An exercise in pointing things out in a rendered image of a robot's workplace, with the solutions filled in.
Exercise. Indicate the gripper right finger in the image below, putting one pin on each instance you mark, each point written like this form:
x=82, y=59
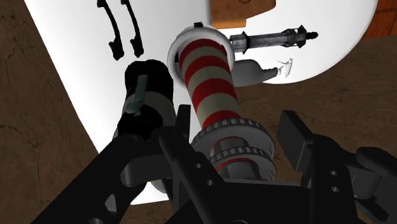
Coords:
x=328, y=173

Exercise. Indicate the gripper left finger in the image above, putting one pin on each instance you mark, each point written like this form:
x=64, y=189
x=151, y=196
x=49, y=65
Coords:
x=102, y=183

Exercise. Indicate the black bottle with pale label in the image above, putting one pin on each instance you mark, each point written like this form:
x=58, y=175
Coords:
x=155, y=102

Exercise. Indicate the white spray bottle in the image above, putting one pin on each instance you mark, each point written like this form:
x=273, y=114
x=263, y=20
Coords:
x=248, y=73

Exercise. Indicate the white round table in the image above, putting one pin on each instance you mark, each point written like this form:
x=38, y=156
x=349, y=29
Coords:
x=77, y=56

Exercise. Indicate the red white striped lighthouse figure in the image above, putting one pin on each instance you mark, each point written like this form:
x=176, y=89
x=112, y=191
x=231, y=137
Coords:
x=208, y=80

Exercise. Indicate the grey rod with black ends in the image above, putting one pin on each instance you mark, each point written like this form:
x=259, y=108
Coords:
x=266, y=38

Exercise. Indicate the brown robot stand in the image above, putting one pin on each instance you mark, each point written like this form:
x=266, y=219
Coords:
x=238, y=11

